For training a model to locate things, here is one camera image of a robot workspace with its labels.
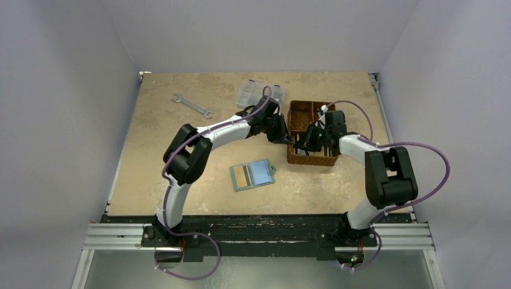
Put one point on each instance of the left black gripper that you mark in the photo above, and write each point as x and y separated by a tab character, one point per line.
282	135

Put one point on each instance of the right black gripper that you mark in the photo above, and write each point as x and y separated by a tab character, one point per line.
313	136

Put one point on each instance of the brown woven basket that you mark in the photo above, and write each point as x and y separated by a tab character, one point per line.
299	116

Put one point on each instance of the gold credit card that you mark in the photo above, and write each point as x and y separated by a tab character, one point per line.
242	176

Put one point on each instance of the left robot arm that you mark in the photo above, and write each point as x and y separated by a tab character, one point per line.
187	155

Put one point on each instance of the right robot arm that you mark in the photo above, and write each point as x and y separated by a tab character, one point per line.
389	175

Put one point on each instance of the clear plastic organizer box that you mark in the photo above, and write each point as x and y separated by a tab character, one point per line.
251	91

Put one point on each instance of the silver open-end wrench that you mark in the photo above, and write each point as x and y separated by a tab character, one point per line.
180	99

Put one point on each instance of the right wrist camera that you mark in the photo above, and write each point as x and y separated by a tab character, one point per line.
325	111

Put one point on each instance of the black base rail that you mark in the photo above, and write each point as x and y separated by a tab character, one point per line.
289	235

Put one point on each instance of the aluminium frame rail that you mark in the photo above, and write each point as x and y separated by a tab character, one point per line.
406	239

